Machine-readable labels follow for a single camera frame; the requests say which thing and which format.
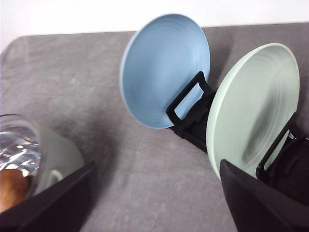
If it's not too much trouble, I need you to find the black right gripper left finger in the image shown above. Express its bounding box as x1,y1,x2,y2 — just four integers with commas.
0,162,97,232

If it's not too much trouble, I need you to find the glass steamer lid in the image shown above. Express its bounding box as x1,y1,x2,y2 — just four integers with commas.
0,114,46,213

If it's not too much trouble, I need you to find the green plate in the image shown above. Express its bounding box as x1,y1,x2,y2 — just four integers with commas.
206,43,300,177

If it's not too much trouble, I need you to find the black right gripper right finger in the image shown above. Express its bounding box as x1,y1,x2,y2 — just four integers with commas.
220,159,309,232

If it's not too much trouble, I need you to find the blue plate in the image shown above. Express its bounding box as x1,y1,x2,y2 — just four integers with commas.
120,14,211,129

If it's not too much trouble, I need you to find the green electric steamer pot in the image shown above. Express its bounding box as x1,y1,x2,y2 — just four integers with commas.
33,119,84,194

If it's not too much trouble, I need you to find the black plate rack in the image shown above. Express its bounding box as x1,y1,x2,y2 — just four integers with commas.
166,72,309,204

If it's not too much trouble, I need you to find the brown potato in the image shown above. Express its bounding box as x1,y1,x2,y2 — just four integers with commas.
0,169,30,212

